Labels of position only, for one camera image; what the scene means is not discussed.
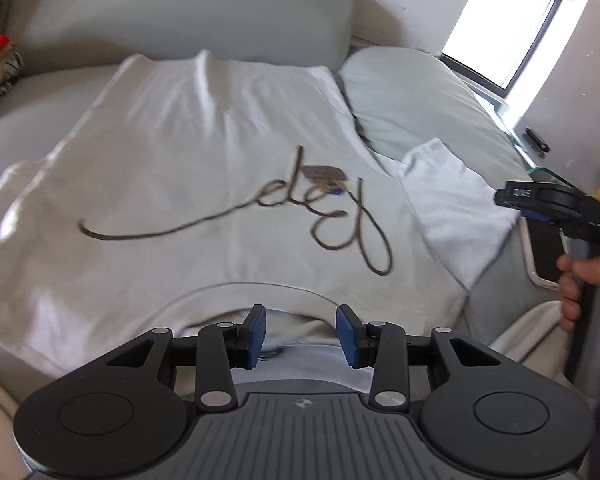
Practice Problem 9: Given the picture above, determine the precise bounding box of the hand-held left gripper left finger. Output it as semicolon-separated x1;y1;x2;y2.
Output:
105;304;268;413

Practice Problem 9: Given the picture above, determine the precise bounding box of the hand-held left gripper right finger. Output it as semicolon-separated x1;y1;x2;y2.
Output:
335;304;503;412

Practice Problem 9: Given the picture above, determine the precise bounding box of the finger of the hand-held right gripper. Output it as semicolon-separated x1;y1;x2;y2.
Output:
494;181;588;224

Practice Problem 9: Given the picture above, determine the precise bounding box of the white script-print t-shirt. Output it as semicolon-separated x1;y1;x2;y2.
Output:
0;50;523;397

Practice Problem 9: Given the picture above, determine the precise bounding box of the person's right hand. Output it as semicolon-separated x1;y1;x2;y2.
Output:
556;254;600;335

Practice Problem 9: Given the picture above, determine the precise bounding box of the white-cased phone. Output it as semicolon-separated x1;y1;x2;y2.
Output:
519;217;567;291

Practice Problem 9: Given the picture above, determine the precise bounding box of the small black device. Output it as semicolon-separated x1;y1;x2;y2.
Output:
524;127;552;155

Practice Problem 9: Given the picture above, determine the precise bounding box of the grey pillow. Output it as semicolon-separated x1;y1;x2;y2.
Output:
339;47;533;173

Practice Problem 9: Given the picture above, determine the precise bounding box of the window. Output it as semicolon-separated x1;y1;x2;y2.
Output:
439;0;583;107

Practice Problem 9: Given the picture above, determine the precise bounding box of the grey sofa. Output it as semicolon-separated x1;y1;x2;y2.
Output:
0;0;588;480

